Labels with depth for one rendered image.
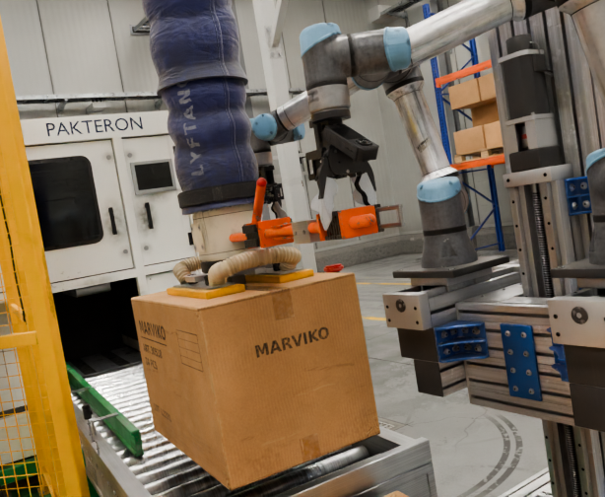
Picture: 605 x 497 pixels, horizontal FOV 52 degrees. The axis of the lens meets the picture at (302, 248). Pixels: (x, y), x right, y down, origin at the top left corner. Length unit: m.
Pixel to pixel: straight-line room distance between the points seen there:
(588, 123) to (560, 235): 0.26
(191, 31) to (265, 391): 0.87
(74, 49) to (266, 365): 9.72
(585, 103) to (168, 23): 1.01
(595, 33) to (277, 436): 1.02
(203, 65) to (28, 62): 9.11
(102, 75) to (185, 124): 9.30
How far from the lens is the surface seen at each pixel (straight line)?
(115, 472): 1.95
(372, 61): 1.15
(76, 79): 10.75
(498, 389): 1.64
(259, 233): 1.38
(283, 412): 1.44
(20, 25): 10.81
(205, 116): 1.59
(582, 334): 1.30
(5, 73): 2.12
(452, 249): 1.67
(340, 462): 1.83
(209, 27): 1.63
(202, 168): 1.57
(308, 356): 1.45
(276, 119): 1.83
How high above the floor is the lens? 1.24
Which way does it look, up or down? 3 degrees down
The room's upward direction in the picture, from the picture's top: 9 degrees counter-clockwise
